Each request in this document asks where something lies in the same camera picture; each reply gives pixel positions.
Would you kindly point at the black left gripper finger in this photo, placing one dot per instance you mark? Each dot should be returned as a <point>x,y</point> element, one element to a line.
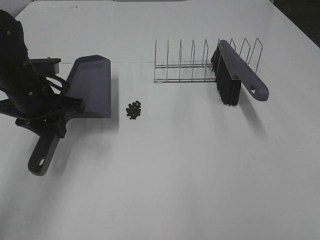
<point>61,126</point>

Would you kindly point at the purple plastic dustpan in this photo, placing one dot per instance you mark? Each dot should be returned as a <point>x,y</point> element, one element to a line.
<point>90,80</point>

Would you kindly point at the purple brush black bristles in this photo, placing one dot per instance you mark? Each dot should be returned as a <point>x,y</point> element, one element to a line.
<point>231,72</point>

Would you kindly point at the pile of coffee beans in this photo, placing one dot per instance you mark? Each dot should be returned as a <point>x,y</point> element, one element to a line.
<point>133,110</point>

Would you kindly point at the metal wire rack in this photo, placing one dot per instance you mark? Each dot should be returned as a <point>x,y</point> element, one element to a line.
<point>180,69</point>

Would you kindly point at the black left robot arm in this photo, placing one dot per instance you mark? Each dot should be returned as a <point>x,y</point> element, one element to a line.
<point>36,96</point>

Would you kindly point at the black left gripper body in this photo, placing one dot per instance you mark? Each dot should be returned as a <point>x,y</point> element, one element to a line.
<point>47,117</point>

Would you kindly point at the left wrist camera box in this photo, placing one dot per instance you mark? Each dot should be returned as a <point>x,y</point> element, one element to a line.
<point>46,65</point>

